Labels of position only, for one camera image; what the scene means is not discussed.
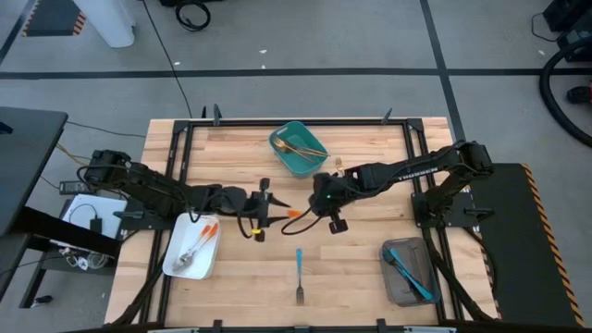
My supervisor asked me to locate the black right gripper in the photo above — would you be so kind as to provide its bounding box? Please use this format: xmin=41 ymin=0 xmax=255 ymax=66
xmin=308 ymin=171 xmax=360 ymax=235

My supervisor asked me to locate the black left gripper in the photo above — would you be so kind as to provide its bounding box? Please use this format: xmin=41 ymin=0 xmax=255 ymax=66
xmin=225 ymin=178 xmax=293 ymax=243

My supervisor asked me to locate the teal plastic bin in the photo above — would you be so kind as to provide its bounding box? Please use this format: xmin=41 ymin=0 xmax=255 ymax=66
xmin=268 ymin=120 xmax=330 ymax=180

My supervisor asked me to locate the white plastic bin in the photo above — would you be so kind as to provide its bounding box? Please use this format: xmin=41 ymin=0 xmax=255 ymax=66
xmin=161 ymin=211 xmax=222 ymax=281

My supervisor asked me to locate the translucent grey plastic bin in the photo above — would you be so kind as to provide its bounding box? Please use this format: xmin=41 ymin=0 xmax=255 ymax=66
xmin=378 ymin=236 xmax=442 ymax=308

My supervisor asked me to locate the white flat box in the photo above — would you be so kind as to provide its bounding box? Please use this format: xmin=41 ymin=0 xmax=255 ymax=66
xmin=61 ymin=193 xmax=130 ymax=241

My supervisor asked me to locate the black power brick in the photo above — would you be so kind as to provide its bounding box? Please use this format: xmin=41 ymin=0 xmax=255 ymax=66
xmin=58 ymin=179 xmax=94 ymax=196

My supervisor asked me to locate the large hazard-striped black mat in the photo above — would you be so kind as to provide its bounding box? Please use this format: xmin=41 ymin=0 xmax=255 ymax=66
xmin=462 ymin=161 xmax=586 ymax=328

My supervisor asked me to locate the black desk crossbeam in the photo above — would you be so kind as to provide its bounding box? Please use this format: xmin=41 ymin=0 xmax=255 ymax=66
xmin=13 ymin=205 xmax=124 ymax=258

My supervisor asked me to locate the black desk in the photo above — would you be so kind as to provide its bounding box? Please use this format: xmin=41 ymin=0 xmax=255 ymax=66
xmin=0 ymin=105 xmax=69 ymax=238

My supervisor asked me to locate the person's foot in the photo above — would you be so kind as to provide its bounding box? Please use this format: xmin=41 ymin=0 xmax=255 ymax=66
xmin=566 ymin=84 xmax=592 ymax=105

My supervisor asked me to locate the small hazard-striped black mat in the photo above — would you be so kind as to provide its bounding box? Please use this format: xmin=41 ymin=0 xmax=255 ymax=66
xmin=20 ymin=0 xmax=88 ymax=37

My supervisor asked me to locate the black cable sleeve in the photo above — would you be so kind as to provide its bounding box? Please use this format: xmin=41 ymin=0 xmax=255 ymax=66
xmin=423 ymin=228 xmax=499 ymax=325
xmin=110 ymin=228 xmax=179 ymax=327

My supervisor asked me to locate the thin black floor cable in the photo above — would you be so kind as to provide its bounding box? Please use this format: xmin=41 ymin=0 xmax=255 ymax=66
xmin=67 ymin=120 xmax=147 ymax=139

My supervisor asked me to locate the long thin black cable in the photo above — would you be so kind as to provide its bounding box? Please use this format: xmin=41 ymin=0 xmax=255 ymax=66
xmin=141 ymin=0 xmax=193 ymax=119

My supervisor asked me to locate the white cable bundle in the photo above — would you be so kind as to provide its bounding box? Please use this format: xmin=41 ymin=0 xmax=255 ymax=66
xmin=59 ymin=247 xmax=111 ymax=272

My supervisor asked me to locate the coiled black cable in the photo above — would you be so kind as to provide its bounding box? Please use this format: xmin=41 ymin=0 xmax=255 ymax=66
xmin=174 ymin=0 xmax=213 ymax=32

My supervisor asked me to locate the yellow floor cable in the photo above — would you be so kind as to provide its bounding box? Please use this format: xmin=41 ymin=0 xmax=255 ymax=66
xmin=55 ymin=142 xmax=93 ymax=167

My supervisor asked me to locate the thick black hose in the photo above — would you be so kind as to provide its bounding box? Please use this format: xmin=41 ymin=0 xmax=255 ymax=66
xmin=538 ymin=36 xmax=592 ymax=149

